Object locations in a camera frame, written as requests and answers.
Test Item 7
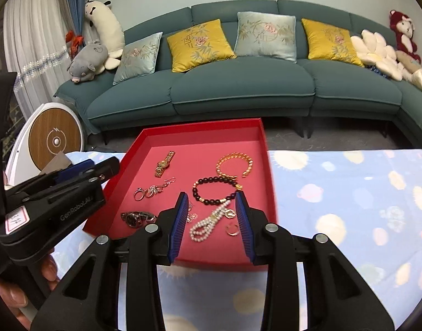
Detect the silver chain with ring pendant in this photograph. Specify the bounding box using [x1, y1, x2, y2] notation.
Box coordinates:
[144, 176, 177, 199]

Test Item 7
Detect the gold watch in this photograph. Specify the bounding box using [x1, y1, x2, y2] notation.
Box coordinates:
[155, 151, 175, 178]

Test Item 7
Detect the red shallow box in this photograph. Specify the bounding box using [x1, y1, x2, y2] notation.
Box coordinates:
[82, 117, 280, 272]

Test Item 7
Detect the white pearl bracelet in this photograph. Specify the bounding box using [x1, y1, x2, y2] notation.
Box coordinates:
[188, 199, 232, 243]

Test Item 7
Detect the small hoop earring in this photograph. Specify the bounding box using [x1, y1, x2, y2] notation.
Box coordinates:
[225, 223, 240, 237]

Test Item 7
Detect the black bead bracelet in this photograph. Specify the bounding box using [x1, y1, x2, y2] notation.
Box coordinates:
[191, 175, 244, 206]

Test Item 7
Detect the gold chain-link bangle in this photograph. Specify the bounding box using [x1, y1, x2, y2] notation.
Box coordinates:
[215, 152, 254, 179]

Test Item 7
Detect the person's left hand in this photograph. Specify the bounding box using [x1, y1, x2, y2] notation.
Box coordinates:
[0, 249, 60, 330]

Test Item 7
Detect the brown folded cloth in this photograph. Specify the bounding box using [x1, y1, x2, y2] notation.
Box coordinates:
[40, 152, 72, 175]

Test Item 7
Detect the white round wood-panel appliance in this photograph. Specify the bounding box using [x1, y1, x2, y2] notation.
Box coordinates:
[5, 102, 85, 186]

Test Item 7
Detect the grey pig plush toy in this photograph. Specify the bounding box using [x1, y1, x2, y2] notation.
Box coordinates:
[67, 42, 108, 84]

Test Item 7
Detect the light blue embroidered cushion left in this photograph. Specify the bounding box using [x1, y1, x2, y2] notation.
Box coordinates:
[113, 32, 163, 85]

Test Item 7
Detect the light blue embroidered cushion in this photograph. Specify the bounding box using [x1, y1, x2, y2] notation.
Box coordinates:
[234, 11, 297, 63]
[113, 32, 163, 85]

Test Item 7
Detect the orange red curtain tie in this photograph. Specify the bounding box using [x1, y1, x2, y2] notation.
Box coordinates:
[65, 30, 84, 60]

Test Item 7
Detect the white long plush toy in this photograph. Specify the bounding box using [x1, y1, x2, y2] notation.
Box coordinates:
[85, 0, 125, 70]

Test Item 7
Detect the yellow embroidered cushion left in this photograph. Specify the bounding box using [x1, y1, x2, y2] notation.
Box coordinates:
[167, 19, 236, 73]

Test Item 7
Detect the yellow embroidered cushion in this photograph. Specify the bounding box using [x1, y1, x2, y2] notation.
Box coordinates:
[167, 19, 236, 73]
[301, 18, 364, 67]

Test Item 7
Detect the white sheer curtain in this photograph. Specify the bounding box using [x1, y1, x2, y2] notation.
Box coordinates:
[3, 0, 70, 118]

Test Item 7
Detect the dark green sofa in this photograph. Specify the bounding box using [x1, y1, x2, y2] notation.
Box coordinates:
[53, 0, 422, 153]

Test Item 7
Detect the light blue embroidered cushion right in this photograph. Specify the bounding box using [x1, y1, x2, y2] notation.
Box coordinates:
[234, 11, 297, 63]

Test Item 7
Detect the cream satin cushion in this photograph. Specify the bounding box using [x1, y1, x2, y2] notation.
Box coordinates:
[402, 68, 422, 90]

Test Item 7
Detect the cream flower-shaped cushion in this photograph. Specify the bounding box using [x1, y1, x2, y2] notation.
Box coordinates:
[351, 29, 402, 81]

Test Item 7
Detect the yellow embroidered cushion right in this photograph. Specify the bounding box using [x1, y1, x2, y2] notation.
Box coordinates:
[301, 18, 364, 67]

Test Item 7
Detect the red monkey plush toy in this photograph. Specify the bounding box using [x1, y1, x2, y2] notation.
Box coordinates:
[389, 10, 421, 63]

